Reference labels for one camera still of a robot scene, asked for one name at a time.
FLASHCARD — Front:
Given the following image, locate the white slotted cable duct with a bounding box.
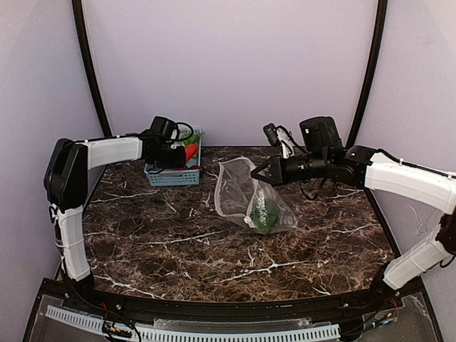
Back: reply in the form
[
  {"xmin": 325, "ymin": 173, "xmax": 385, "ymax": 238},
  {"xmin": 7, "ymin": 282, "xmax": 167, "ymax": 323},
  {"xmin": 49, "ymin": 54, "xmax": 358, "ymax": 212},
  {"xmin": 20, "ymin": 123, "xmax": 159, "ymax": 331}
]
[{"xmin": 45, "ymin": 306, "xmax": 341, "ymax": 341}]

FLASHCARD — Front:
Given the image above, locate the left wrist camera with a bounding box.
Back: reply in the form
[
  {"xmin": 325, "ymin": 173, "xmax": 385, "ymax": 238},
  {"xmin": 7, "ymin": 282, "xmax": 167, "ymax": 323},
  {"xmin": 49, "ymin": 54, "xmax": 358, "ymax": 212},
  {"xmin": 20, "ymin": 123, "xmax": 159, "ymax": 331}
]
[{"xmin": 167, "ymin": 122, "xmax": 195, "ymax": 148}]

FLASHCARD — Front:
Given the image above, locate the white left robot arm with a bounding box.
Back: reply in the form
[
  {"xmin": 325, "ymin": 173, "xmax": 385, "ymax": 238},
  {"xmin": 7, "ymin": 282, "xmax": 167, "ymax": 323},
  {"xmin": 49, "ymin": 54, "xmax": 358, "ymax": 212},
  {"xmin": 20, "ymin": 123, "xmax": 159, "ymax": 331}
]
[{"xmin": 43, "ymin": 116, "xmax": 187, "ymax": 283}]

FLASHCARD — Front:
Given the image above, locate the black corner post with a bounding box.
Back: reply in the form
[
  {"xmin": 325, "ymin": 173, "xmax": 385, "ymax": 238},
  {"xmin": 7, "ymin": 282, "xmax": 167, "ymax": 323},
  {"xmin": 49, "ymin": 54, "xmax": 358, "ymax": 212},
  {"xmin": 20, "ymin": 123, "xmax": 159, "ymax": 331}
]
[
  {"xmin": 71, "ymin": 0, "xmax": 112, "ymax": 137},
  {"xmin": 346, "ymin": 0, "xmax": 388, "ymax": 149}
]

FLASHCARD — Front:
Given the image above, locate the green leafy vegetable toy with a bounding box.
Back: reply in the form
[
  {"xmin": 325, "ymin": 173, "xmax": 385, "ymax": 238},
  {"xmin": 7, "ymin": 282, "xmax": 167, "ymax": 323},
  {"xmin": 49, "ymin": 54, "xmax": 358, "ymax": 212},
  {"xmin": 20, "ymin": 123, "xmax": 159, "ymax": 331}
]
[{"xmin": 182, "ymin": 133, "xmax": 203, "ymax": 145}]

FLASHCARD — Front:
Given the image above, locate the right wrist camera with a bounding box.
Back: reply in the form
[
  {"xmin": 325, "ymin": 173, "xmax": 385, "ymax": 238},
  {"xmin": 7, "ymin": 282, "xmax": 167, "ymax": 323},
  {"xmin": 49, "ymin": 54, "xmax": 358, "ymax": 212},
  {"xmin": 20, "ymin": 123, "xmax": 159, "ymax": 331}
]
[{"xmin": 263, "ymin": 123, "xmax": 295, "ymax": 159}]

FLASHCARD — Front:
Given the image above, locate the green bok choy toy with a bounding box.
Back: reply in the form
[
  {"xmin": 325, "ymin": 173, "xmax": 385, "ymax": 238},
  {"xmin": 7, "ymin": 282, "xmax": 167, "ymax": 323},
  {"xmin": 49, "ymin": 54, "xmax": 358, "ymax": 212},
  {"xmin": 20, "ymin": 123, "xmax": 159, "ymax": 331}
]
[{"xmin": 250, "ymin": 194, "xmax": 281, "ymax": 234}]

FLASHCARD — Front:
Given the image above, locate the black left corner post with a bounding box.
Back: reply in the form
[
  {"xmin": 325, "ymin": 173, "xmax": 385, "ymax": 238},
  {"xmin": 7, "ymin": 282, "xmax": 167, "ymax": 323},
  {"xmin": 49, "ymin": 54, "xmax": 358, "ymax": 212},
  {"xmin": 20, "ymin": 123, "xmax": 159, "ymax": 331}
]
[{"xmin": 71, "ymin": 0, "xmax": 112, "ymax": 137}]

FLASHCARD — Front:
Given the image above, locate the clear zip top bag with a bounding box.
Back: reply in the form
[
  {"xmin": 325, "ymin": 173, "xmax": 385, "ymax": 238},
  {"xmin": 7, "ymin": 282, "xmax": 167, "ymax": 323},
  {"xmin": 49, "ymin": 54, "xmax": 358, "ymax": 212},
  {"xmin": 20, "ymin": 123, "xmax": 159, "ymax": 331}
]
[{"xmin": 214, "ymin": 157, "xmax": 299, "ymax": 234}]

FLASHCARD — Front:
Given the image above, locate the orange carrot toy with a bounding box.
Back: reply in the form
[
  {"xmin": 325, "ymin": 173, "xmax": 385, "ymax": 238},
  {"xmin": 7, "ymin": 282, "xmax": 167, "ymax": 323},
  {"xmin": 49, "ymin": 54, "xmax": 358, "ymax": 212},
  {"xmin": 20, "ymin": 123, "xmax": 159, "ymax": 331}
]
[{"xmin": 185, "ymin": 143, "xmax": 200, "ymax": 160}]

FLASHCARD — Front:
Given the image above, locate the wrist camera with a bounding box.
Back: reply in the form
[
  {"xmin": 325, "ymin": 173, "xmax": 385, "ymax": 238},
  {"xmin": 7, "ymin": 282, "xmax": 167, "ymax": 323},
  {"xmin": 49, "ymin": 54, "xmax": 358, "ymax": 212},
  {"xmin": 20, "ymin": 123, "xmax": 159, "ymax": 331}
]
[
  {"xmin": 167, "ymin": 122, "xmax": 195, "ymax": 148},
  {"xmin": 263, "ymin": 123, "xmax": 295, "ymax": 159}
]

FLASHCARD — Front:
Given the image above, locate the black front table rail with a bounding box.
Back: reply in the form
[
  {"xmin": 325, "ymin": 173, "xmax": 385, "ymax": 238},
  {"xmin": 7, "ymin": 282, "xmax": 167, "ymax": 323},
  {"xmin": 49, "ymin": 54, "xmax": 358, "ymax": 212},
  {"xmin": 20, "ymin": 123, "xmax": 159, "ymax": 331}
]
[{"xmin": 61, "ymin": 274, "xmax": 397, "ymax": 323}]

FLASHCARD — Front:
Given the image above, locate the light blue plastic basket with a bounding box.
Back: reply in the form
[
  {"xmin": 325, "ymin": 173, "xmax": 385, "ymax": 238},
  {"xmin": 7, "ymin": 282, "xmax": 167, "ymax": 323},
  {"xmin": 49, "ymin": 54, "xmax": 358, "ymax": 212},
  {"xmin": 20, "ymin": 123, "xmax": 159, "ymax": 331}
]
[{"xmin": 144, "ymin": 127, "xmax": 204, "ymax": 187}]

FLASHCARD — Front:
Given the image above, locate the black right corner post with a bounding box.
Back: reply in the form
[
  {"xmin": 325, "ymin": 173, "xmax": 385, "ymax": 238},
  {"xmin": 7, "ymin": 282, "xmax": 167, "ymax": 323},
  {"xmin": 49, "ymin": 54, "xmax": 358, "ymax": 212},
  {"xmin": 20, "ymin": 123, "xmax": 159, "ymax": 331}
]
[{"xmin": 346, "ymin": 0, "xmax": 388, "ymax": 149}]

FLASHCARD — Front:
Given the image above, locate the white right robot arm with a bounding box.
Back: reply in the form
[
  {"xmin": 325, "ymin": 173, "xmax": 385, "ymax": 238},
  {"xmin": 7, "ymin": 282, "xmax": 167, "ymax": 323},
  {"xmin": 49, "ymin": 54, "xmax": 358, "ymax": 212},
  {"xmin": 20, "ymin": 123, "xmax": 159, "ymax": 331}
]
[{"xmin": 251, "ymin": 116, "xmax": 455, "ymax": 292}]

